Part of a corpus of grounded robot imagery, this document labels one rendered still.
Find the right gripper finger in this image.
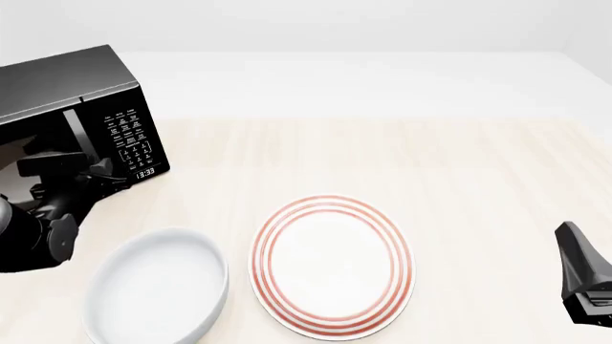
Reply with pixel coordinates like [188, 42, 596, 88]
[554, 221, 612, 300]

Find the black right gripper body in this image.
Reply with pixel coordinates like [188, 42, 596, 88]
[561, 286, 612, 330]

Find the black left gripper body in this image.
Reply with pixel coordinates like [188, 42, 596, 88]
[17, 151, 91, 178]

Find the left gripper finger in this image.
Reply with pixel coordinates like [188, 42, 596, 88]
[91, 157, 117, 178]

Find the black microwave oven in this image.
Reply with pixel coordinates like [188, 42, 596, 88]
[0, 43, 172, 188]

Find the small flat rounded plate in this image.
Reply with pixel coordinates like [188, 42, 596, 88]
[47, 213, 80, 265]

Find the white bowl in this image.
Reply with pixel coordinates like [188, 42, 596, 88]
[83, 226, 230, 344]

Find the white plate with red rings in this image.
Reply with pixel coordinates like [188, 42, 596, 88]
[248, 193, 418, 342]

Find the grey microwave door handle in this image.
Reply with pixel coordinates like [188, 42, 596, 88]
[61, 108, 87, 153]

